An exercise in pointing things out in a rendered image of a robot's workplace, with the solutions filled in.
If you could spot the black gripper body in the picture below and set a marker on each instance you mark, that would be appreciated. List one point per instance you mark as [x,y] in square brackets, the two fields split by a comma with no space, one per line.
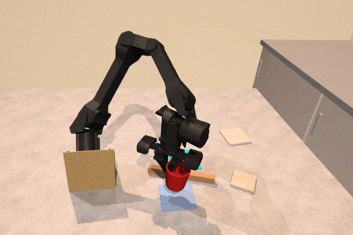
[171,147]

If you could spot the peach flat square pad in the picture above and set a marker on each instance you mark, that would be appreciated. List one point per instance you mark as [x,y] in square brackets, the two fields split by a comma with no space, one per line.
[235,136]

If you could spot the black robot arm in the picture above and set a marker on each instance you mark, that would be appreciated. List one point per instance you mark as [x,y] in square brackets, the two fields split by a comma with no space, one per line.
[94,114]

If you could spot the orange wooden bar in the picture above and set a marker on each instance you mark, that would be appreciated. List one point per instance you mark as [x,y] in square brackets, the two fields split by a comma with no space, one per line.
[193,176]

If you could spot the red cup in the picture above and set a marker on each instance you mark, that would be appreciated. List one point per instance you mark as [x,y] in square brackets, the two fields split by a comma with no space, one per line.
[177,178]

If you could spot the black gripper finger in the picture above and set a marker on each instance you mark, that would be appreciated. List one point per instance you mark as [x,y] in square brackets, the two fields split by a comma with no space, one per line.
[172,164]
[162,161]

